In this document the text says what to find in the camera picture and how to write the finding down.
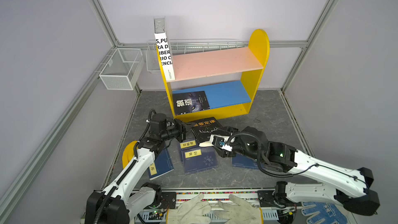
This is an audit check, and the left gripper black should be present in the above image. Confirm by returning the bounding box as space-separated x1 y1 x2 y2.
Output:
161 118 195 143

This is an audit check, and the black book antler cover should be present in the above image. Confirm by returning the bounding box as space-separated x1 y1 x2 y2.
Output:
191 117 222 143

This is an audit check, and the black book wolf cover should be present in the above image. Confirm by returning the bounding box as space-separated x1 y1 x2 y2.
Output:
173 91 210 115

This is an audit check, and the white book black lettering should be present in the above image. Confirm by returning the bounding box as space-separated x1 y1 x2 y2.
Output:
154 17 176 82

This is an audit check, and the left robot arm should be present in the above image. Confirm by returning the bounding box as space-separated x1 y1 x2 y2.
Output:
85 109 195 224

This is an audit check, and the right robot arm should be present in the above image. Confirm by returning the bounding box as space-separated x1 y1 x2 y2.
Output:
209 127 380 216

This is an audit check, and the blue booklet under stack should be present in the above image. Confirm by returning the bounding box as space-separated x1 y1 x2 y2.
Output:
179 138 199 163

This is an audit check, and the blue booklet centre yellow label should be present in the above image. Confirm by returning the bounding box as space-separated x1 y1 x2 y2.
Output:
181 147 218 175

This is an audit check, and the blue booklet yellow label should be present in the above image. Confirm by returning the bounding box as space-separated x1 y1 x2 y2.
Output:
148 148 174 180
181 147 218 175
232 153 259 170

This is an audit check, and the blue booklet right yellow label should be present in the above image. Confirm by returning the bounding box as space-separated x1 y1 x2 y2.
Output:
232 153 259 170

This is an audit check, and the yellow pink blue bookshelf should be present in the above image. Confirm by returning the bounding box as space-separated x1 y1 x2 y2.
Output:
160 29 270 122

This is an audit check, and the blue booklet left yellow label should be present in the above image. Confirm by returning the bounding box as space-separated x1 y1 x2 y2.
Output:
148 148 174 180

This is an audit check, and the white work glove centre left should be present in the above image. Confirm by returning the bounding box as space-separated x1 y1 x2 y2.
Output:
166 194 211 224

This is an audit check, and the white work glove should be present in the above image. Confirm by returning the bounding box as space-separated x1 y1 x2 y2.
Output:
166 194 211 224
214 194 264 224

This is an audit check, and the white work glove centre right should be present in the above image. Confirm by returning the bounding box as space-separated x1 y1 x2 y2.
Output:
214 194 264 224

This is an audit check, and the white mesh box basket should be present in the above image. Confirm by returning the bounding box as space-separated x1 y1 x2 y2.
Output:
99 48 144 91

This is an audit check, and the blue dotted glove right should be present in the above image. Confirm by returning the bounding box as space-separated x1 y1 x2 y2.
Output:
301 202 348 224

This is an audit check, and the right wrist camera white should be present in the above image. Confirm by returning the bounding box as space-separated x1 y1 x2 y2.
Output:
199 134 233 152

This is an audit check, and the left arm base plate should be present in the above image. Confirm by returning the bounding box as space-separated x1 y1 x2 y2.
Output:
146 191 177 209

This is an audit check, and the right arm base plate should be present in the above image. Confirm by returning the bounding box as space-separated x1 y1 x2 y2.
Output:
257 190 297 208

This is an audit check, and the white wire rack basket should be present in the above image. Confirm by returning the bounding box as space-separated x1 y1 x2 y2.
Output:
145 39 246 74

